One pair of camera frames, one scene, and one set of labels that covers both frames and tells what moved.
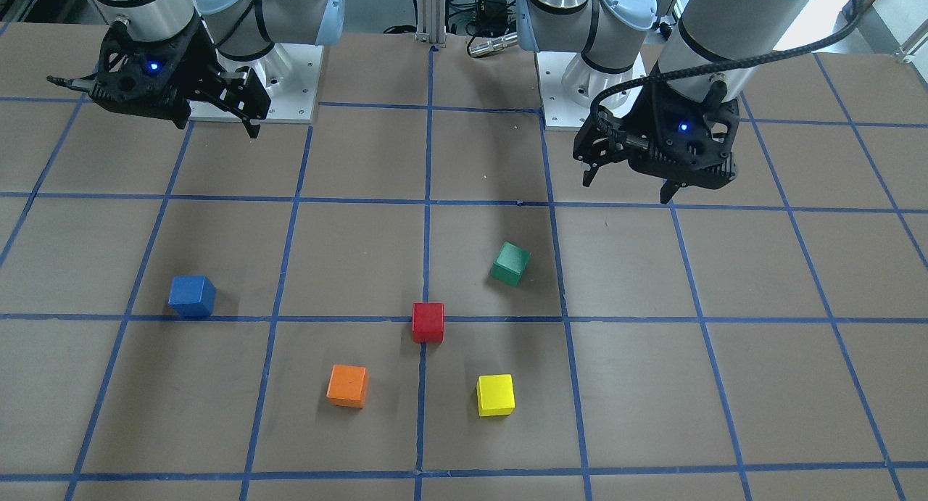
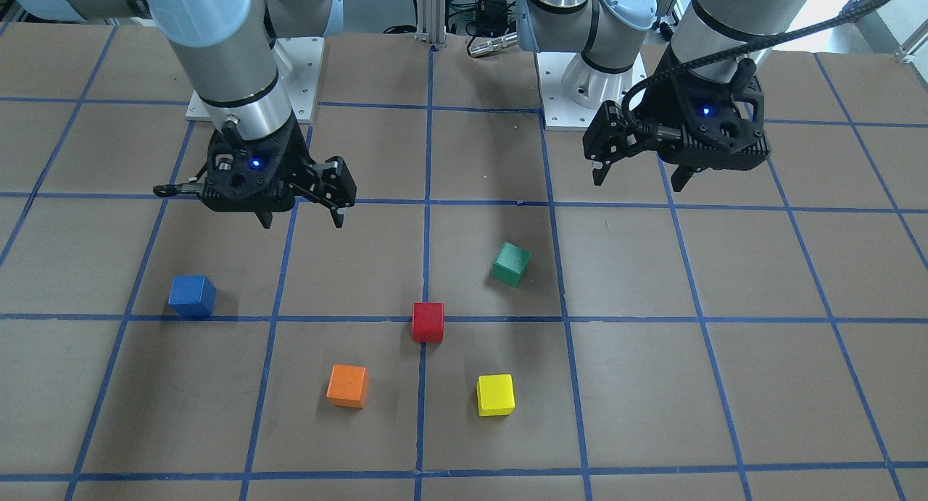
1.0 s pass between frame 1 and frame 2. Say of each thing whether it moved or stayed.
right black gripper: moved
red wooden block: stayed
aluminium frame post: stayed
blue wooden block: stayed
